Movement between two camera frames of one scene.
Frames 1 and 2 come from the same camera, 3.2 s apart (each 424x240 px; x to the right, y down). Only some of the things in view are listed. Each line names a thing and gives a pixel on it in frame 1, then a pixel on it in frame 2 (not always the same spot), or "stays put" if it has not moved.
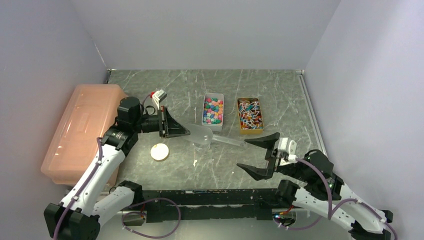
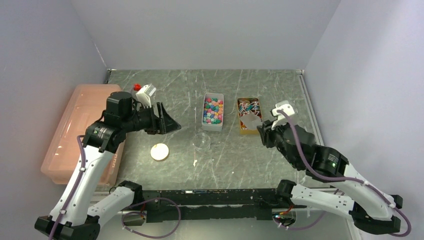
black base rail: x=166 y=205 stays put
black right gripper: x=266 y=141 to x=266 y=132
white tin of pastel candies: x=212 y=111 stays put
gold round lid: x=159 y=152 stays put
